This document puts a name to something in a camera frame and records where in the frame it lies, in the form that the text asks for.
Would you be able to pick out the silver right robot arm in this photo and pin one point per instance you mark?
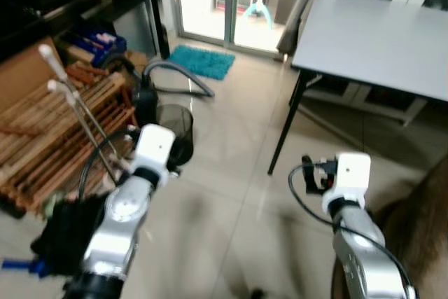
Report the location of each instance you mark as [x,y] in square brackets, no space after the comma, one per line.
[364,257]

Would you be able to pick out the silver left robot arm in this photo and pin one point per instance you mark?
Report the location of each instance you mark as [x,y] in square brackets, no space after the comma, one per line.
[119,222]

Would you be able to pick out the brown plush sofa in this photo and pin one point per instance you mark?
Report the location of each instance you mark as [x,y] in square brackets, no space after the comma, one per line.
[420,243]

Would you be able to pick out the teal shaggy floor mat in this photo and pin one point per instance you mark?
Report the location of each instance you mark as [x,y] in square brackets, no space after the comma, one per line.
[201,62]

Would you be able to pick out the dark translucent bin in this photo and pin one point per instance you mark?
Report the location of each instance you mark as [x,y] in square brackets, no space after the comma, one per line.
[178,127]

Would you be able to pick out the grey rectangular table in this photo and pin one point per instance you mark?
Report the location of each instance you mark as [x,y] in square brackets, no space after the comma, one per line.
[371,40]

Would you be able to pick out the grey brown curtain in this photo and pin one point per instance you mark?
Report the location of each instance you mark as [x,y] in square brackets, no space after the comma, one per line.
[301,12]

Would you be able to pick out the black vacuum cleaner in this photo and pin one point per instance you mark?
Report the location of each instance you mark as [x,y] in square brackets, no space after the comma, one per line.
[145,103]

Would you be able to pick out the glass sliding door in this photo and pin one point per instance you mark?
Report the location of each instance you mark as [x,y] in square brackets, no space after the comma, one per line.
[229,5]

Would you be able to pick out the blue storage boxes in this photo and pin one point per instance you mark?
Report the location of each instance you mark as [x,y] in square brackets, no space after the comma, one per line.
[98,40]

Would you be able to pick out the wooden slatted rack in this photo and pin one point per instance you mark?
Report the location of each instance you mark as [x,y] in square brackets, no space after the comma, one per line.
[42,138]

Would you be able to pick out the brown cardboard panel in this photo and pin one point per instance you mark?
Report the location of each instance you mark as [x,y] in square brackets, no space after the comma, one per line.
[24,75]

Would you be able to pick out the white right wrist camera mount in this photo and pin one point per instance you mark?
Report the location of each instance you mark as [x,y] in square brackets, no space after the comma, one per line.
[352,173]

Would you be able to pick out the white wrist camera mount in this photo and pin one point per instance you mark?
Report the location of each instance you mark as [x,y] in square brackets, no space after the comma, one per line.
[352,173]
[154,145]

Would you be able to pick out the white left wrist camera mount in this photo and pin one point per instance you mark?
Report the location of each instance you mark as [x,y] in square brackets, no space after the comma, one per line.
[154,145]

